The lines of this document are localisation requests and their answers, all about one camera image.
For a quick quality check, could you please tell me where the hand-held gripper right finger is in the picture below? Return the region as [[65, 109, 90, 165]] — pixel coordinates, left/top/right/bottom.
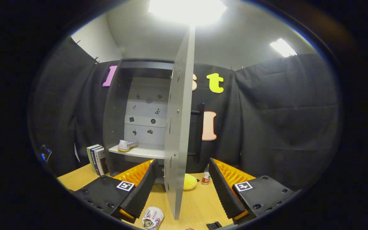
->
[[208, 157, 296, 224]]

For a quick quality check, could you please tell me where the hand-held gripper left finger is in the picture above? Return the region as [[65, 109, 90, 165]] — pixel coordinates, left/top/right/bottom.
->
[[72, 158, 159, 224]]

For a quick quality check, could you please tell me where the white canvas shoe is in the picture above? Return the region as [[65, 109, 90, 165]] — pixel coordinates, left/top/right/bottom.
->
[[118, 140, 138, 152], [142, 206, 165, 230]]

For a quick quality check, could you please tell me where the black door handle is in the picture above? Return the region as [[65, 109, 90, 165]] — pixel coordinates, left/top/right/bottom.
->
[[189, 103, 205, 157]]

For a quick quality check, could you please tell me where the grey shoe cabinet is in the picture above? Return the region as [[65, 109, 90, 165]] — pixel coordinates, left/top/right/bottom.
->
[[103, 58, 175, 185]]

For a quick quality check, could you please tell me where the grey shoe cabinet door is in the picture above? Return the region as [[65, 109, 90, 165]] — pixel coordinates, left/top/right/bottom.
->
[[164, 25, 196, 221]]

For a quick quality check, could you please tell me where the small red label bottle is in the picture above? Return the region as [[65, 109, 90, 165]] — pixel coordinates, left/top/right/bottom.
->
[[202, 164, 211, 186]]

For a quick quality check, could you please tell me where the yellow sponge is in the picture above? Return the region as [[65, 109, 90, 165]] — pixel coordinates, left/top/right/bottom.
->
[[183, 173, 198, 191]]

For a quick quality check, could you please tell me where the white spine book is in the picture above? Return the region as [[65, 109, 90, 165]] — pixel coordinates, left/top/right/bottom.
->
[[95, 147, 109, 176]]

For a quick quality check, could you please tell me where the blue spine book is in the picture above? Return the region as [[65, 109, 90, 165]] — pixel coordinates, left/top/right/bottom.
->
[[91, 146, 103, 175]]

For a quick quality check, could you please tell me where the green white book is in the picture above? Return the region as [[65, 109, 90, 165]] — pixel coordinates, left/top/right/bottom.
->
[[87, 144, 100, 174]]

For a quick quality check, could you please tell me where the black backdrop cloth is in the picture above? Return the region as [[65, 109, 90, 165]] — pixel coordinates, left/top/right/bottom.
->
[[29, 36, 342, 192]]

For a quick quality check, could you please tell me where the dark glossy object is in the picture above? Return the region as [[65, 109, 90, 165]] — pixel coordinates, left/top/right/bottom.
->
[[40, 145, 52, 163]]

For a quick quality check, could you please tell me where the small ceiling light panel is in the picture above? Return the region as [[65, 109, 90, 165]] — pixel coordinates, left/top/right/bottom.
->
[[270, 38, 298, 57]]

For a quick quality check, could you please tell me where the large ceiling light panel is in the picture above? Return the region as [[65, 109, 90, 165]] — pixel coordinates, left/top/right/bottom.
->
[[148, 0, 227, 26]]

